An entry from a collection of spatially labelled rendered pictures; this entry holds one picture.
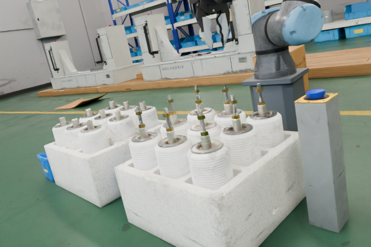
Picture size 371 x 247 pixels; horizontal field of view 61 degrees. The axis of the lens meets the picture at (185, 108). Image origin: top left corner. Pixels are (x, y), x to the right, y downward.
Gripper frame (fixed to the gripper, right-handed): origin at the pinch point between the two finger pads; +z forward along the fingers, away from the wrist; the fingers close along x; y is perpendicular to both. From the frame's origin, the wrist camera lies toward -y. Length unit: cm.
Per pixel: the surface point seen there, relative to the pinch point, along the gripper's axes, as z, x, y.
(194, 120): 22.5, 8.7, 8.3
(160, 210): 36.8, 28.8, -11.9
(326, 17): 13, -330, 315
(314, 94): 13.7, -7.1, -28.8
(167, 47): 5, -58, 261
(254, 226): 40.7, 10.8, -26.0
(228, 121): 22.3, 2.6, -3.4
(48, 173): 42, 62, 59
